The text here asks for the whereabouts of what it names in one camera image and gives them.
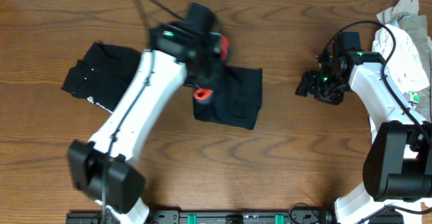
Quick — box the folded black garment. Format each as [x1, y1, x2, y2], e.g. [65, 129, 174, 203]
[61, 42, 141, 113]

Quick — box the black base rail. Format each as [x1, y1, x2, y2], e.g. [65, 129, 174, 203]
[65, 209, 404, 224]

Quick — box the white t-shirt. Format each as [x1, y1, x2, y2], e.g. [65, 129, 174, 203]
[350, 24, 430, 140]

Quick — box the beige grey garment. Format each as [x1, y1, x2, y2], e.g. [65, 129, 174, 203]
[372, 0, 431, 121]

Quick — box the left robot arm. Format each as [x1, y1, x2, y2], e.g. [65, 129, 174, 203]
[67, 3, 230, 223]

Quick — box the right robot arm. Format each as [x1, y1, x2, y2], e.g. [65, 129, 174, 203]
[296, 32, 431, 223]

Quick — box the black leggings red waistband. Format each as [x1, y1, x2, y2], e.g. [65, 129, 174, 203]
[192, 34, 263, 131]

